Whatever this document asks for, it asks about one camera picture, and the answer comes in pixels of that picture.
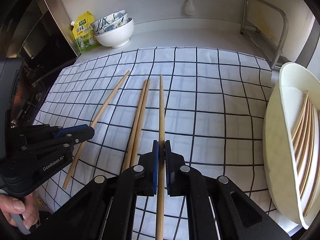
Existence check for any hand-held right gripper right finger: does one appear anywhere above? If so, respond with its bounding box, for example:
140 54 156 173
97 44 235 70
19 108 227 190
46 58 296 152
164 140 288 240

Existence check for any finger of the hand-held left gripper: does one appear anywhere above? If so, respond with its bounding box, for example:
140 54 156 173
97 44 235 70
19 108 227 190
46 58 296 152
21 127 95 155
11 124 89 145

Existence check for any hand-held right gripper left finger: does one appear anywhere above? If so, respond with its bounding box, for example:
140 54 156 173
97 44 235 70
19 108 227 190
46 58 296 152
35 140 160 240

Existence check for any wooden chopstick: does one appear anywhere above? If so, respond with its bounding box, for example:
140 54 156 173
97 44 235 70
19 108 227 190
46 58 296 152
155 74 166 240
129 79 151 167
62 70 131 190

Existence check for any bundle of wooden chopsticks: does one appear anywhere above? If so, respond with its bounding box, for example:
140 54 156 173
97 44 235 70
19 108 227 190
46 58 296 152
122 79 148 173

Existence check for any white plastic basin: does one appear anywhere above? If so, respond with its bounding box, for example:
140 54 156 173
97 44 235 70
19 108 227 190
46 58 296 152
262 62 320 229

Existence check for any row of wooden chopsticks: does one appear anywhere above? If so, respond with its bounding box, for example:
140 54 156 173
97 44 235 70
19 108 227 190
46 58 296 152
291 91 320 217

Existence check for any person's left hand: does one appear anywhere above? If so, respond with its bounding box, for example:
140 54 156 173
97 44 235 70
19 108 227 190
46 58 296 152
0 194 40 234

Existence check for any white black-checked cloth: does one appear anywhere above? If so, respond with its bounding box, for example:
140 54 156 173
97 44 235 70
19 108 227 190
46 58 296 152
35 46 273 240

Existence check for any dark kitchen appliance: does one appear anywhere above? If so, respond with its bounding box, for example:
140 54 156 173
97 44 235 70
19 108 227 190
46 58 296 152
0 0 78 128

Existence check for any yellow green seasoning packet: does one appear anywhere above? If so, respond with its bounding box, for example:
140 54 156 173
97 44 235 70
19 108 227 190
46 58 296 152
71 10 101 54

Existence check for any white ceramic bowl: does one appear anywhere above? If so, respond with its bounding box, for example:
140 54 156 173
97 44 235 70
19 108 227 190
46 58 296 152
94 17 134 48

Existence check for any floral patterned bowl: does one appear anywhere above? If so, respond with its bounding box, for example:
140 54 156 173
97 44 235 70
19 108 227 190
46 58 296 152
94 10 126 27
90 12 129 35

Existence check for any stainless steel rack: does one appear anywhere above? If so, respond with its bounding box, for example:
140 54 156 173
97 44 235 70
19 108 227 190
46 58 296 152
240 0 289 69

